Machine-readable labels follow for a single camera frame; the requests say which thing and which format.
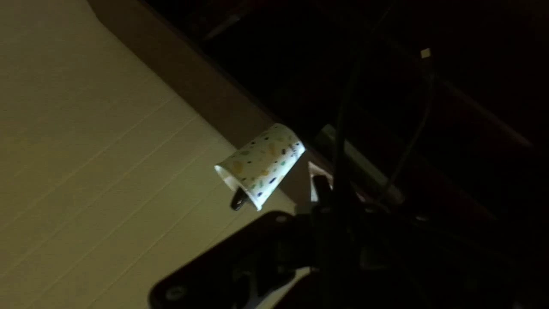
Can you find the dark wooden desk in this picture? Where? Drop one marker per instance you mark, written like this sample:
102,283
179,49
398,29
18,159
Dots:
189,70

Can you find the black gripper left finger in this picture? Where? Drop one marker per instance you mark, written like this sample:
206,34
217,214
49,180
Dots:
229,259

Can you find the black marker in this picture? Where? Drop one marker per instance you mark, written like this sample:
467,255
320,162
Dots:
239,200

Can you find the dotted white paper cup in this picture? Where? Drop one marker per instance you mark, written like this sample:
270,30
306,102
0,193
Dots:
263,164

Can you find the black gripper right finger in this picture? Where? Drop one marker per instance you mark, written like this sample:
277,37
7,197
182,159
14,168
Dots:
354,252

